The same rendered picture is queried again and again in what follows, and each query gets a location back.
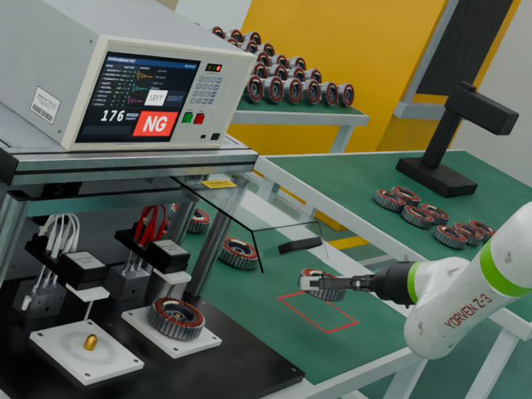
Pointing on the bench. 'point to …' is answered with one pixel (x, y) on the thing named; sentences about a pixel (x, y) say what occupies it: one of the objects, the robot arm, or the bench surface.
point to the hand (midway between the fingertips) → (324, 283)
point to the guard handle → (300, 245)
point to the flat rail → (108, 201)
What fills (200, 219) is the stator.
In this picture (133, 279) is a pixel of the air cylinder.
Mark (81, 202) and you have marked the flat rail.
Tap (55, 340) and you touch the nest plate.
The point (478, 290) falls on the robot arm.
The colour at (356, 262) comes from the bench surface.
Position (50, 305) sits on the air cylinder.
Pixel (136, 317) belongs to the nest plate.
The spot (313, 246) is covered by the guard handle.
